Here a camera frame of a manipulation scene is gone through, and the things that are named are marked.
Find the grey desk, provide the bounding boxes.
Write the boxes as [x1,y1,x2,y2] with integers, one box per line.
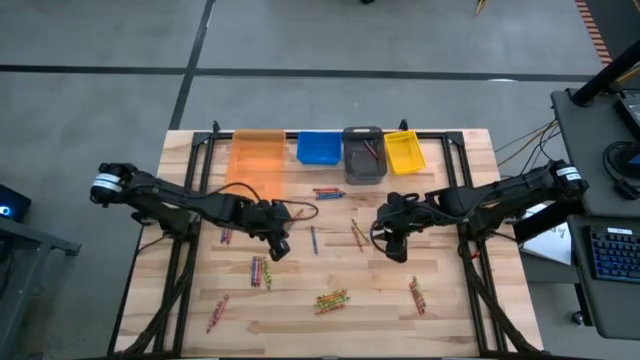
[550,88,640,219]

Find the black headphones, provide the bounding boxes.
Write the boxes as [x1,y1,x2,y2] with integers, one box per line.
[601,140,640,201]

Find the black box with blue light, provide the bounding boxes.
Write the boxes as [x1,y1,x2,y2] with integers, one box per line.
[0,183,33,224]

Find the black desk support beam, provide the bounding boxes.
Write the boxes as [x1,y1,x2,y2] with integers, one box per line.
[513,199,586,246]

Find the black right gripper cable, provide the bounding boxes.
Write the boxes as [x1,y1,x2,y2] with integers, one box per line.
[369,219,401,256]

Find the white paper sheet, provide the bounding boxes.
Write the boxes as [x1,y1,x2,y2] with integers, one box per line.
[519,202,574,266]

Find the grey plastic bin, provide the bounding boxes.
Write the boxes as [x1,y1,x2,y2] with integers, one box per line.
[342,125,389,186]

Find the black laptop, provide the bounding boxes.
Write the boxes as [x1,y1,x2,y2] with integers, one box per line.
[613,89,640,142]

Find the black pole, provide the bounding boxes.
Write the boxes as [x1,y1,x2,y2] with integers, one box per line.
[570,38,640,108]

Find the yellow cable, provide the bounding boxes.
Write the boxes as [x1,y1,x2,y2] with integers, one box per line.
[497,119,559,167]

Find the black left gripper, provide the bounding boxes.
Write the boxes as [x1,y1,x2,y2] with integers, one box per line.
[238,199,294,263]

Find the blue plastic basket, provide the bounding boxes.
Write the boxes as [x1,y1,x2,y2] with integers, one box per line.
[295,130,344,167]

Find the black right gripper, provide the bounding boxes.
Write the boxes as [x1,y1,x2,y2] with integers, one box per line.
[375,191,427,264]

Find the black aluminium table frame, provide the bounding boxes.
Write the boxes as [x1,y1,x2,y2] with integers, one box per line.
[113,119,546,360]

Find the black floor mat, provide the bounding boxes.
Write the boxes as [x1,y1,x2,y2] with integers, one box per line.
[585,0,640,64]

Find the grey keyboard tray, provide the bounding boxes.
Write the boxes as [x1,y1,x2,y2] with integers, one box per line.
[567,214,640,341]

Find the yellow plastic basket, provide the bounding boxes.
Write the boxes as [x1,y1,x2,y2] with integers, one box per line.
[383,129,428,177]

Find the grey metal cart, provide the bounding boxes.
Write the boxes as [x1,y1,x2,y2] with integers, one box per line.
[0,217,83,360]

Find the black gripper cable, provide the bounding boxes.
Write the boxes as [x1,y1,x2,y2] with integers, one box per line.
[202,181,320,222]
[369,219,401,256]

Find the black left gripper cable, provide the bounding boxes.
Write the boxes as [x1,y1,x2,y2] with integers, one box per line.
[202,181,320,222]

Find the blue backlit keyboard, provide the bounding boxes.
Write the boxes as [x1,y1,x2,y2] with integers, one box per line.
[588,225,640,285]

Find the orange translucent plastic bin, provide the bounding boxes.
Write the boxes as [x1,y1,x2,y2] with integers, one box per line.
[225,128,288,201]

